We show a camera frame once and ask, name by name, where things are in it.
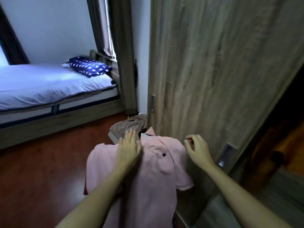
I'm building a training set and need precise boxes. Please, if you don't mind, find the person's left forearm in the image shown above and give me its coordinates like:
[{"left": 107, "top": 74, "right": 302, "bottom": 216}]
[{"left": 55, "top": 164, "right": 133, "bottom": 228}]

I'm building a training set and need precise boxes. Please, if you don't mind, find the white bed sheet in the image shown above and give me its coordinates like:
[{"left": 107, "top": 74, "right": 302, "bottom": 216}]
[{"left": 0, "top": 63, "right": 117, "bottom": 112}]

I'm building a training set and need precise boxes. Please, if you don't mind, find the blue star print pillow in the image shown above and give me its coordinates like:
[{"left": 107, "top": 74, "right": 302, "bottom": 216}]
[{"left": 68, "top": 56, "right": 112, "bottom": 78}]

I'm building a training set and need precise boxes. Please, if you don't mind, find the person's left hand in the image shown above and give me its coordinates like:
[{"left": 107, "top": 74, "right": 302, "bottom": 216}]
[{"left": 115, "top": 129, "right": 143, "bottom": 173}]

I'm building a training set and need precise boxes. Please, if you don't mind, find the person's right hand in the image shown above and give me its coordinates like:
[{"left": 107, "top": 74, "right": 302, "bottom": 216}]
[{"left": 184, "top": 134, "right": 215, "bottom": 170}]

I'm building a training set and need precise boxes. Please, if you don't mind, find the wooden wardrobe door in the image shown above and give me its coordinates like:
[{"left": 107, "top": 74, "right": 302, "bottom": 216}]
[{"left": 147, "top": 0, "right": 304, "bottom": 227}]

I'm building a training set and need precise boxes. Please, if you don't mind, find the white mattress with blue trim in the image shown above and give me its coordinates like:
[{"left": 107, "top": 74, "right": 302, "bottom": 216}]
[{"left": 0, "top": 86, "right": 120, "bottom": 129}]

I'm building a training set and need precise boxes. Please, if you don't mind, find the person's right forearm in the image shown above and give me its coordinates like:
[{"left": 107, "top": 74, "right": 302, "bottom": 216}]
[{"left": 204, "top": 161, "right": 293, "bottom": 228}]

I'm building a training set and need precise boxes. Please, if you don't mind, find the wooden bed frame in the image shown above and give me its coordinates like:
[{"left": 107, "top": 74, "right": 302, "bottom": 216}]
[{"left": 0, "top": 49, "right": 125, "bottom": 150}]

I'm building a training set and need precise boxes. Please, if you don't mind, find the brown crumpled cloth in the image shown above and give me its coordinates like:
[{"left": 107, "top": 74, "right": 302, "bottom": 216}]
[{"left": 108, "top": 114, "right": 148, "bottom": 144}]

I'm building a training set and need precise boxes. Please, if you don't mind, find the pink button shirt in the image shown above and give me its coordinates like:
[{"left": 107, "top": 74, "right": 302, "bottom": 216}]
[{"left": 85, "top": 127, "right": 195, "bottom": 228}]

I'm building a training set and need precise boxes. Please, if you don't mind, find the wooden corner post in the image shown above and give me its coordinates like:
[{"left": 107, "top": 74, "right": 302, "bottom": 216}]
[{"left": 108, "top": 0, "right": 138, "bottom": 115}]

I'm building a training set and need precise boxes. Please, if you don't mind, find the grey curtain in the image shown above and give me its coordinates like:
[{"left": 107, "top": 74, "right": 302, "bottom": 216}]
[{"left": 86, "top": 0, "right": 117, "bottom": 60}]

